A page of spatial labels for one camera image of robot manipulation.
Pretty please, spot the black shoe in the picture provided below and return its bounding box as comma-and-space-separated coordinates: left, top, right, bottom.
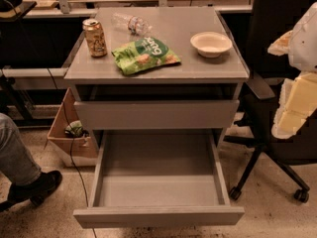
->
0, 171, 62, 212

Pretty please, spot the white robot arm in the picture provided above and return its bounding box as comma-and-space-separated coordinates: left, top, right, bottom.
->
267, 3, 317, 139

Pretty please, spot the clear plastic water bottle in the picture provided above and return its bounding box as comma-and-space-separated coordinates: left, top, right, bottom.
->
111, 13, 152, 36

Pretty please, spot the person leg in jeans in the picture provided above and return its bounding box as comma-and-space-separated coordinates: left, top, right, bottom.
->
0, 113, 42, 185

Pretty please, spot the green item in box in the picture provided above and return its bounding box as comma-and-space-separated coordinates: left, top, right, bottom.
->
64, 120, 89, 138

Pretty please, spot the gold soda can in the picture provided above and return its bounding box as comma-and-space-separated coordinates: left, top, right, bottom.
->
82, 18, 107, 58

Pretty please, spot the black cable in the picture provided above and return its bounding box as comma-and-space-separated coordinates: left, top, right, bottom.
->
3, 0, 98, 238

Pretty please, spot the green chip bag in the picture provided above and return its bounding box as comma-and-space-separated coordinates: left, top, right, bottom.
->
112, 37, 181, 75

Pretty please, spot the grey top drawer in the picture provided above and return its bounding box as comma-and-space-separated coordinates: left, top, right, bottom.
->
73, 84, 239, 130

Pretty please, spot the grey drawer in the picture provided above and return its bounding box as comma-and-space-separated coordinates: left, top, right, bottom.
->
73, 130, 245, 228
73, 84, 239, 130

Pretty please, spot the white paper bowl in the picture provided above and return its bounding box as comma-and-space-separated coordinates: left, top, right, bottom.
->
190, 32, 233, 59

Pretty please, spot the grey drawer cabinet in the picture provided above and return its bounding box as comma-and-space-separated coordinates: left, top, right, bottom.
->
65, 7, 250, 149

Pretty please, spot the black office chair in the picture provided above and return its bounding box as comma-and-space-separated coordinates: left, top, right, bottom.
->
225, 0, 317, 203

